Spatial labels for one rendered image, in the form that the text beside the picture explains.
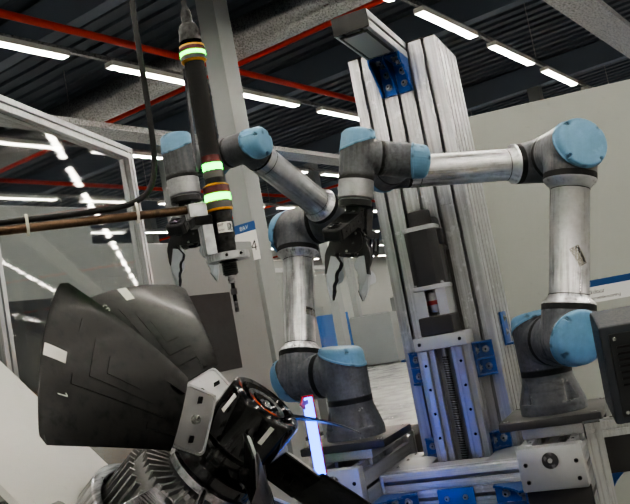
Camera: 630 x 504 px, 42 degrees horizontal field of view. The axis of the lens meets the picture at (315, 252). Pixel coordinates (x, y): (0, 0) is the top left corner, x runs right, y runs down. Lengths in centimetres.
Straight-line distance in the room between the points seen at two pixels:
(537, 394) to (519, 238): 122
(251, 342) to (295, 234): 386
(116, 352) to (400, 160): 85
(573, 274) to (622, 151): 135
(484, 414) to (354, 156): 76
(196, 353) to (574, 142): 96
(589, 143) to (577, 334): 41
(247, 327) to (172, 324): 468
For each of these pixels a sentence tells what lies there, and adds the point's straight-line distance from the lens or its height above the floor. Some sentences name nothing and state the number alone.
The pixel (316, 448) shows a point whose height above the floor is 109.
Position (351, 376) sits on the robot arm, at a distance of 205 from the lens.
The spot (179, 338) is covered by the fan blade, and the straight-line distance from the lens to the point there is 135.
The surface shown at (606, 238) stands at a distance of 308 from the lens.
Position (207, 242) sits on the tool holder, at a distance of 132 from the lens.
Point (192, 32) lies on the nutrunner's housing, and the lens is 142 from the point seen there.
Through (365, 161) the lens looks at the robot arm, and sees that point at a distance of 171.
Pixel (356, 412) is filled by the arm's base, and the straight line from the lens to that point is 206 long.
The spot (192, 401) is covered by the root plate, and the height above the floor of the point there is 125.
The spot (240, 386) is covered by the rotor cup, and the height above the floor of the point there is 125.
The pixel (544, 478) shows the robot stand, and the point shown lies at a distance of 182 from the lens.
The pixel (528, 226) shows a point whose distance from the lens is 307.
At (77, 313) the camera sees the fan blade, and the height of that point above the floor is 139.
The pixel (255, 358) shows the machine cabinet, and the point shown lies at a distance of 606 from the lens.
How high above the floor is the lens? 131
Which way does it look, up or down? 6 degrees up
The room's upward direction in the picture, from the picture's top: 11 degrees counter-clockwise
